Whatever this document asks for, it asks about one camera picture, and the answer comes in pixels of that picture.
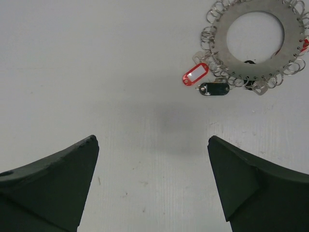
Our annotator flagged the silver key on ring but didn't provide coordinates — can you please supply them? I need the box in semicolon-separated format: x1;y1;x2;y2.
252;80;268;96

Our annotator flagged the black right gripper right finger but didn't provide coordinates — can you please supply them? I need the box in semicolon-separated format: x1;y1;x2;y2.
208;136;309;232

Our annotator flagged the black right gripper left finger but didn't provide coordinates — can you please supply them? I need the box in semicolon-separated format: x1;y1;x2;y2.
0;135;99;232

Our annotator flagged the red key tag on ring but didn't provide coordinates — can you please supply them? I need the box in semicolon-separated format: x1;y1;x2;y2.
182;63;209;86

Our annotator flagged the black key tag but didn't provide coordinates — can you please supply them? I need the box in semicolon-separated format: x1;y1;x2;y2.
196;82;230;96

